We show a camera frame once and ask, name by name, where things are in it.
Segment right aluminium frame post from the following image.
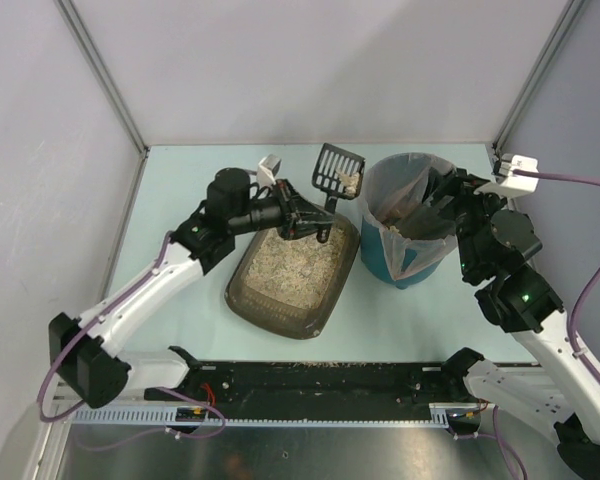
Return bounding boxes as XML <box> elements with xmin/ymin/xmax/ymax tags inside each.
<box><xmin>492</xmin><ymin>0</ymin><xmax>590</xmax><ymax>154</ymax></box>

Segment purple cable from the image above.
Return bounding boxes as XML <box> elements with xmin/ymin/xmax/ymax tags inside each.
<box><xmin>514</xmin><ymin>169</ymin><xmax>600</xmax><ymax>361</ymax></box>
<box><xmin>38</xmin><ymin>232</ymin><xmax>174</xmax><ymax>422</ymax></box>

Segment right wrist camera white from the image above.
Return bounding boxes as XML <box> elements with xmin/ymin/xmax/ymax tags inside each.
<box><xmin>475</xmin><ymin>154</ymin><xmax>538</xmax><ymax>199</ymax></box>

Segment left aluminium frame post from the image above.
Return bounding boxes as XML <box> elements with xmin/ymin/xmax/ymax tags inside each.
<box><xmin>54</xmin><ymin>0</ymin><xmax>149</xmax><ymax>156</ymax></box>

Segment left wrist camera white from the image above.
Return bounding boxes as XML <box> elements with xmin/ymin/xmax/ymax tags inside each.
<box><xmin>256</xmin><ymin>154</ymin><xmax>282</xmax><ymax>187</ymax></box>

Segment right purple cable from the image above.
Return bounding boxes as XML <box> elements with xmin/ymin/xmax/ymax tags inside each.
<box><xmin>514</xmin><ymin>169</ymin><xmax>600</xmax><ymax>361</ymax></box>

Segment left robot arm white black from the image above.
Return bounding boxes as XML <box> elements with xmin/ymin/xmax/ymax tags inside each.
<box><xmin>38</xmin><ymin>168</ymin><xmax>335</xmax><ymax>409</ymax></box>

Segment black litter scoop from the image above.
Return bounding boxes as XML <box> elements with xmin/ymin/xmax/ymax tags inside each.
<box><xmin>312</xmin><ymin>143</ymin><xmax>365</xmax><ymax>213</ymax></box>

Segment aluminium frame post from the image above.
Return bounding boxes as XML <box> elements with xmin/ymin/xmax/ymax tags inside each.
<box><xmin>492</xmin><ymin>0</ymin><xmax>590</xmax><ymax>154</ymax></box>
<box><xmin>54</xmin><ymin>0</ymin><xmax>149</xmax><ymax>156</ymax></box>

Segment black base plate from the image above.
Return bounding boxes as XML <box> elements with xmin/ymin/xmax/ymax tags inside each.
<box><xmin>175</xmin><ymin>361</ymin><xmax>485</xmax><ymax>414</ymax></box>

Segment grey slotted cable duct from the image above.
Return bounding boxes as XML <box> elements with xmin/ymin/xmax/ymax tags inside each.
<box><xmin>72</xmin><ymin>403</ymin><xmax>482</xmax><ymax>428</ymax></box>

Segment brown litter box tray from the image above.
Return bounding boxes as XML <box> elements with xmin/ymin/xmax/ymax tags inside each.
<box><xmin>225</xmin><ymin>214</ymin><xmax>360</xmax><ymax>340</ymax></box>

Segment clear plastic bin liner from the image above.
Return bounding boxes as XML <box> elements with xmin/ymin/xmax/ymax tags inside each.
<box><xmin>359</xmin><ymin>151</ymin><xmax>465</xmax><ymax>281</ymax></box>

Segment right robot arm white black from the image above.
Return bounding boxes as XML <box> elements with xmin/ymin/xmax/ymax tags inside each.
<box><xmin>423</xmin><ymin>158</ymin><xmax>600</xmax><ymax>479</ymax></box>

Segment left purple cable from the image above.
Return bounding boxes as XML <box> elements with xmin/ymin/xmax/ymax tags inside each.
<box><xmin>38</xmin><ymin>232</ymin><xmax>174</xmax><ymax>422</ymax></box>

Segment blue trash bin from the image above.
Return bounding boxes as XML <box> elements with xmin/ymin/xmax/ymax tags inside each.
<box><xmin>358</xmin><ymin>152</ymin><xmax>464</xmax><ymax>290</ymax></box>

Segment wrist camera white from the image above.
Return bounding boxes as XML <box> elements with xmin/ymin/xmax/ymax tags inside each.
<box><xmin>475</xmin><ymin>154</ymin><xmax>538</xmax><ymax>199</ymax></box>
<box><xmin>256</xmin><ymin>154</ymin><xmax>282</xmax><ymax>187</ymax></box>

